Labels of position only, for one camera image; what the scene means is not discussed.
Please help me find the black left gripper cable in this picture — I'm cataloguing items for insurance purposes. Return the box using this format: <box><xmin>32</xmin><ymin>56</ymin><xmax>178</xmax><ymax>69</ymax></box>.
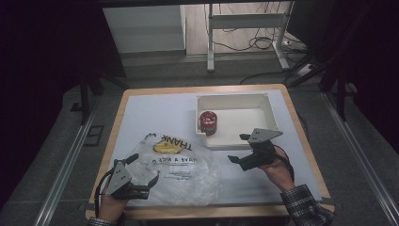
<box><xmin>93</xmin><ymin>168</ymin><xmax>115</xmax><ymax>218</ymax></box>

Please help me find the black floor plate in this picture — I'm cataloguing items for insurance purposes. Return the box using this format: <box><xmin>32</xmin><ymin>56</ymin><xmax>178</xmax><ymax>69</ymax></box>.
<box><xmin>83</xmin><ymin>124</ymin><xmax>105</xmax><ymax>147</ymax></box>

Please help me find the aluminium rail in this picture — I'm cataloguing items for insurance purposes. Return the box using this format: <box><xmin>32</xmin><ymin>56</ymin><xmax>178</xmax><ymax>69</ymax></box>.
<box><xmin>33</xmin><ymin>96</ymin><xmax>102</xmax><ymax>226</ymax></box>
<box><xmin>322</xmin><ymin>91</ymin><xmax>399</xmax><ymax>226</ymax></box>

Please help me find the black stand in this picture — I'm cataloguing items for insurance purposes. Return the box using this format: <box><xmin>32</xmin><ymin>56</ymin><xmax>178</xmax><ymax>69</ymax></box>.
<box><xmin>77</xmin><ymin>71</ymin><xmax>130</xmax><ymax>125</ymax></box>
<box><xmin>287</xmin><ymin>0</ymin><xmax>373</xmax><ymax>122</ymax></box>

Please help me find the wooden table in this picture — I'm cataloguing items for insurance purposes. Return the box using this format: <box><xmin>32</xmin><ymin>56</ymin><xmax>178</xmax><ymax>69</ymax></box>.
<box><xmin>85</xmin><ymin>83</ymin><xmax>336</xmax><ymax>221</ymax></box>

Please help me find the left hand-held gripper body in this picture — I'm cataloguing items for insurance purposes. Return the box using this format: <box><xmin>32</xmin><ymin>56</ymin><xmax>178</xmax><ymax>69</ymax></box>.
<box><xmin>104</xmin><ymin>161</ymin><xmax>151</xmax><ymax>201</ymax></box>

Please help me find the white power strip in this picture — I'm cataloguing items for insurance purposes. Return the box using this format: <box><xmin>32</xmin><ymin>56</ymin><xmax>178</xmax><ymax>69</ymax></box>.
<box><xmin>296</xmin><ymin>63</ymin><xmax>315</xmax><ymax>78</ymax></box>

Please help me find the white plastic bin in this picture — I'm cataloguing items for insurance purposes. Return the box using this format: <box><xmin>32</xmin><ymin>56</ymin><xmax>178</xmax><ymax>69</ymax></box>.
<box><xmin>195</xmin><ymin>92</ymin><xmax>280</xmax><ymax>152</ymax></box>

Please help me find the person's right hand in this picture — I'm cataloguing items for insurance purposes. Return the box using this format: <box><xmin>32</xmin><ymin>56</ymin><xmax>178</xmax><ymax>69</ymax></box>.
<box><xmin>259</xmin><ymin>146</ymin><xmax>296</xmax><ymax>193</ymax></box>

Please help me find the yellow banana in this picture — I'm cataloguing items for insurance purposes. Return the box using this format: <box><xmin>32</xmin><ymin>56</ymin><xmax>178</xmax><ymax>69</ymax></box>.
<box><xmin>152</xmin><ymin>139</ymin><xmax>184</xmax><ymax>155</ymax></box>

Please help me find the white table mat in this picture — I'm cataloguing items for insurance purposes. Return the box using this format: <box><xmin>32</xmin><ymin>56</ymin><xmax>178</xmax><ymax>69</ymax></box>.
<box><xmin>108</xmin><ymin>89</ymin><xmax>324</xmax><ymax>208</ymax></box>

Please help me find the tangle of black floor cables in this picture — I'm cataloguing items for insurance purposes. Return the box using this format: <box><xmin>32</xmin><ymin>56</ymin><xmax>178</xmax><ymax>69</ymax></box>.
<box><xmin>213</xmin><ymin>2</ymin><xmax>310</xmax><ymax>54</ymax></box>

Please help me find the white cabinet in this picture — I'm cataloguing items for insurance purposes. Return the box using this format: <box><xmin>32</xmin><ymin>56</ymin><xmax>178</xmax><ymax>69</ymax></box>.
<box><xmin>102</xmin><ymin>5</ymin><xmax>187</xmax><ymax>54</ymax></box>

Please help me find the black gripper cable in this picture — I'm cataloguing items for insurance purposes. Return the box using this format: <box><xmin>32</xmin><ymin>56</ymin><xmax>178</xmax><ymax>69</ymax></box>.
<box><xmin>272</xmin><ymin>144</ymin><xmax>296</xmax><ymax>184</ymax></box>
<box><xmin>93</xmin><ymin>168</ymin><xmax>115</xmax><ymax>218</ymax></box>

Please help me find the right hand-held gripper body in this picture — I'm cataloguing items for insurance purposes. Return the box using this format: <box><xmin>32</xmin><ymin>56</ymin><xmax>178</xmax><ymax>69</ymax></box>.
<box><xmin>239</xmin><ymin>127</ymin><xmax>284</xmax><ymax>172</ymax></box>

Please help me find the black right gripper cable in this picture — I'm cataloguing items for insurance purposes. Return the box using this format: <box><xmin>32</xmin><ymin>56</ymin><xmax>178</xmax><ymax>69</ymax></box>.
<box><xmin>272</xmin><ymin>144</ymin><xmax>296</xmax><ymax>184</ymax></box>

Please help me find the clear printed plastic bag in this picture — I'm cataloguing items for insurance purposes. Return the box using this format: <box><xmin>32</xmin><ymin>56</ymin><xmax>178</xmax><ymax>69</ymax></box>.
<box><xmin>124</xmin><ymin>132</ymin><xmax>223</xmax><ymax>208</ymax></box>

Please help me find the red can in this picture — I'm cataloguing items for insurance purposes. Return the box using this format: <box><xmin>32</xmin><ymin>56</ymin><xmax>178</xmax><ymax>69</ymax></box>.
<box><xmin>199</xmin><ymin>110</ymin><xmax>218</xmax><ymax>137</ymax></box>

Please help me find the person's left hand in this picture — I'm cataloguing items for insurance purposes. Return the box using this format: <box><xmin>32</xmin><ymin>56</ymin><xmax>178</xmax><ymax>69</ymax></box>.
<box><xmin>97</xmin><ymin>185</ymin><xmax>130</xmax><ymax>222</ymax></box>

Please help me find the white metal desk frame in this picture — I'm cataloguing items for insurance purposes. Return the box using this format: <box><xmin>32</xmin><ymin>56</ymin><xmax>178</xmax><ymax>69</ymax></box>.
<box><xmin>206</xmin><ymin>1</ymin><xmax>295</xmax><ymax>73</ymax></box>

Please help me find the black floor cable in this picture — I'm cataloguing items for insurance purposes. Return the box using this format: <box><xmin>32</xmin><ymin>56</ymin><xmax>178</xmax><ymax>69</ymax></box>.
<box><xmin>239</xmin><ymin>71</ymin><xmax>294</xmax><ymax>86</ymax></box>

